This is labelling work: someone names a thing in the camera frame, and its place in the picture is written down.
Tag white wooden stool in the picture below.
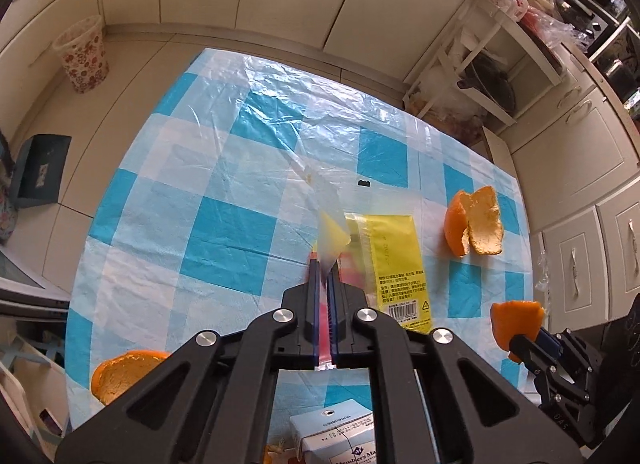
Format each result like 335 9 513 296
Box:
482 127 516 176

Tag white folding rack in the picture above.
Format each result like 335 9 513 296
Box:
0 331 68 445

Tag floral wastebasket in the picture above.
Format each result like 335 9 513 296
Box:
52 15 110 94

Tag blue white drink carton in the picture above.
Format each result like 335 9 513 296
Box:
289 410 377 464

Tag clear plastic bag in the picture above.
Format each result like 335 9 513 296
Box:
530 0 593 50

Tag lobed orange peel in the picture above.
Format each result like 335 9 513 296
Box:
444 185 505 258

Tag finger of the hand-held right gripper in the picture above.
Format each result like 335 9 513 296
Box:
509 334 543 366
535 328 568 352

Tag pink clear plastic wrapper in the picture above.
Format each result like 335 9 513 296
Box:
311 209 353 374

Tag dark blue cardboard box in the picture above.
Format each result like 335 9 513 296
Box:
9 134 72 208

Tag clear bag brown contents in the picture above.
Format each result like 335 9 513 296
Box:
405 89 486 145

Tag yellow plastic packet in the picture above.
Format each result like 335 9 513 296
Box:
345 213 437 336

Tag floral fabric bag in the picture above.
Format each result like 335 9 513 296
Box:
0 130 23 245

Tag white shelf rack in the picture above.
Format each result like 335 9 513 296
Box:
402 0 566 127

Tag black frying pan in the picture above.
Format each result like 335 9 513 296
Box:
457 52 516 112

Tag blue checkered tablecloth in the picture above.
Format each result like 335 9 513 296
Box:
65 47 541 464

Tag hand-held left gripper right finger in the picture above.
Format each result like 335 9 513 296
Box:
329 264 586 464

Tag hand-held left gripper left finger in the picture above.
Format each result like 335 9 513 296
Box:
54 254 323 464

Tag round orange peel half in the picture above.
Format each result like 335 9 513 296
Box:
490 301 546 364

